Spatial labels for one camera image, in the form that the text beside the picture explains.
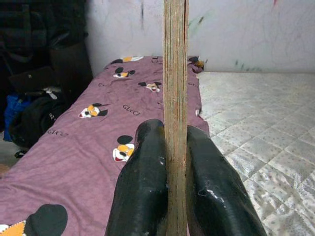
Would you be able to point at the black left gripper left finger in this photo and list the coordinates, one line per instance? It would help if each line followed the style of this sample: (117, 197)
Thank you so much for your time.
(140, 184)

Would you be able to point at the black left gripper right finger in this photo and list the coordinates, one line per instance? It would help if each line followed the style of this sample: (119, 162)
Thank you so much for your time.
(216, 196)

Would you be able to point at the colourful children's board book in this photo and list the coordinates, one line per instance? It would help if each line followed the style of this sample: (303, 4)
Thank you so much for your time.
(176, 98)

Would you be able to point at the pink cartoon mouse blanket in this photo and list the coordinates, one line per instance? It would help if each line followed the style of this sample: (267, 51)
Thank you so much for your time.
(73, 159)

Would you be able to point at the quilted beige mattress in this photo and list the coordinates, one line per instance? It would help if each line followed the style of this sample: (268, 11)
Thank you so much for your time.
(270, 135)

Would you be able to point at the black backpack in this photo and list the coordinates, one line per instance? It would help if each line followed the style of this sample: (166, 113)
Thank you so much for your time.
(32, 120)

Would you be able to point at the black storage cabinet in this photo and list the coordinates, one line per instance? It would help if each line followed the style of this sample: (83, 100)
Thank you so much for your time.
(71, 68)

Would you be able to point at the blue bag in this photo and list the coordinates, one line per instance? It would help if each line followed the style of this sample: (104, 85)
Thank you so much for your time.
(13, 108)

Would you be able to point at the dark hanging clothes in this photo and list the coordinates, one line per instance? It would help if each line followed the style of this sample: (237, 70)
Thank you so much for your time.
(29, 29)

